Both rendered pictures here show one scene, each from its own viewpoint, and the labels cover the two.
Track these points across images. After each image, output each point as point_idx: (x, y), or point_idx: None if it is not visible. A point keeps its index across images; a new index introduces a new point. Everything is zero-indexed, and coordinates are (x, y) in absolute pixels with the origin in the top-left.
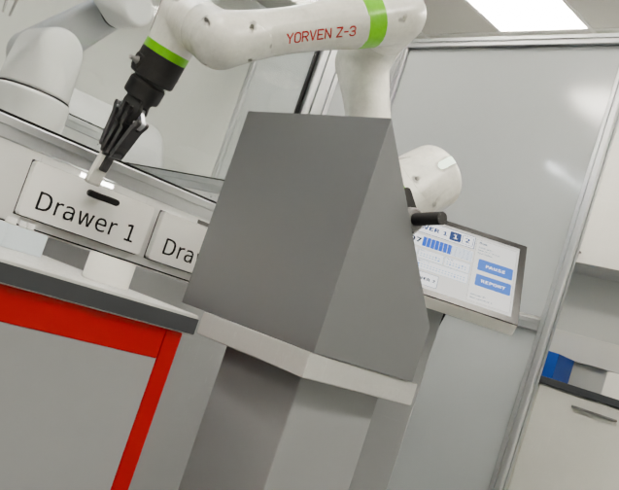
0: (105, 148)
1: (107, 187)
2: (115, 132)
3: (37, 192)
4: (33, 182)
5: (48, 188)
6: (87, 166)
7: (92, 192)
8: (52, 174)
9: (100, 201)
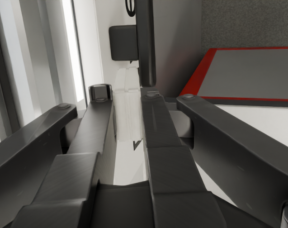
0: (116, 136)
1: (71, 11)
2: (111, 171)
3: (135, 152)
4: (131, 173)
5: (129, 145)
6: (68, 97)
7: (154, 78)
8: (119, 159)
9: (113, 25)
